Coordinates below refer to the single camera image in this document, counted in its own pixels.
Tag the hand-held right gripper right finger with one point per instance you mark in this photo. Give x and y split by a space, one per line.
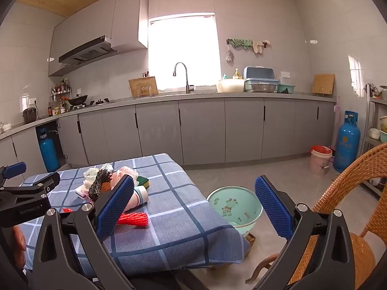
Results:
273 205

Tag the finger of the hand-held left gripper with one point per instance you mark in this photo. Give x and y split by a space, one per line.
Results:
42 182
15 169

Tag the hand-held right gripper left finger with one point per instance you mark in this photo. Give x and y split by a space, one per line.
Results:
116 205

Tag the red foam net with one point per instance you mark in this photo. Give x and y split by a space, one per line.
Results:
134 219

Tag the striped paper cup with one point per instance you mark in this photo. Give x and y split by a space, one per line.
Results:
140 198

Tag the black mesh net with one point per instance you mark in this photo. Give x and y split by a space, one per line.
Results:
98 185

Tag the green and yellow sponge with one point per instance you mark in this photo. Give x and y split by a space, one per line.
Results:
143 181

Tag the white and grey sponge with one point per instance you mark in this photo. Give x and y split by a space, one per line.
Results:
81 192

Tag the white green plastic bag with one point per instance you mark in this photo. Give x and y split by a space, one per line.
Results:
93 172

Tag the mint green enamel basin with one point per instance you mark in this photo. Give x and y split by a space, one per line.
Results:
217 201

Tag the person's left hand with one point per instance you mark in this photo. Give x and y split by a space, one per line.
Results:
18 238

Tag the small blue gas cylinder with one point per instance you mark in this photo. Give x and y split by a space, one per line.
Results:
50 154

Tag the low wooden stool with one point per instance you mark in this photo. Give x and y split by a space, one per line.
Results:
251 239

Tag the dark rice cooker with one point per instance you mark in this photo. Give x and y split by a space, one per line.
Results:
30 115

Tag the pink bucket with red bag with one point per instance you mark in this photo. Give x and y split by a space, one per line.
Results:
319 163

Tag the blue checked tablecloth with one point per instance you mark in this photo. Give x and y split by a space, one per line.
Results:
181 211

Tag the dark sauce bottle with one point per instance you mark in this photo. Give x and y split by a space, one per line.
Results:
50 110

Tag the black wok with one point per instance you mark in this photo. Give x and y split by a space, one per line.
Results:
78 99

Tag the spice rack with bottles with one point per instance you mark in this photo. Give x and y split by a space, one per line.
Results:
60 90

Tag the large blue gas cylinder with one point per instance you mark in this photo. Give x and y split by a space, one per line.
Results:
346 145

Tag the gas stove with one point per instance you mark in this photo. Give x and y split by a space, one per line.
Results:
99 102

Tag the wicker chair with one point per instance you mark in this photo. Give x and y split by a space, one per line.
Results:
361 256

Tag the grey kitchen base cabinets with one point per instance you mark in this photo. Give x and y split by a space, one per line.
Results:
202 130

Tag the small clear plastic bag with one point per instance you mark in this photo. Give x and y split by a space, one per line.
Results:
375 181

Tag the small green basket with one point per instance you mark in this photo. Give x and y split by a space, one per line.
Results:
288 89

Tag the wooden cutting board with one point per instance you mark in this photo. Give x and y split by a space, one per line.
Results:
142 86
323 83

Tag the white bowl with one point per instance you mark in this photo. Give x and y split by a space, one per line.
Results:
375 133

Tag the white plastic tub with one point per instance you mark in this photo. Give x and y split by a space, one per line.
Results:
231 86

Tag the metal shelf rack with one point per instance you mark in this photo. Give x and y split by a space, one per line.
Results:
368 120

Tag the green bowl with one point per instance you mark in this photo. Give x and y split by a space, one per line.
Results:
384 136

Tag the blue dish drainer box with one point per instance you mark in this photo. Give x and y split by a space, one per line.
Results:
257 72

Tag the yellow soap bottle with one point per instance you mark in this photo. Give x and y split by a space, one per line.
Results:
236 75

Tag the range hood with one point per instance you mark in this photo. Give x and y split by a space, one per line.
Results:
87 50

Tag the metal gooseneck faucet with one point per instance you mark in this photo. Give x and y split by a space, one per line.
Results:
187 84

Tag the hanging grey scrubber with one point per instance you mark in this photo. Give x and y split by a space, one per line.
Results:
229 56

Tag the pink rubber gloves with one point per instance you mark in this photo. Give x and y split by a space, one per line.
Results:
257 47

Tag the green striped towel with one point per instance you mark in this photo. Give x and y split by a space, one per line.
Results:
238 43

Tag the bright window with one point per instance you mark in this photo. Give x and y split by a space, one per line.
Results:
184 51

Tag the white wall socket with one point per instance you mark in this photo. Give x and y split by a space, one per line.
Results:
285 75

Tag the grey wall cabinets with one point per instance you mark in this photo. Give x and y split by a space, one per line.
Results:
127 18

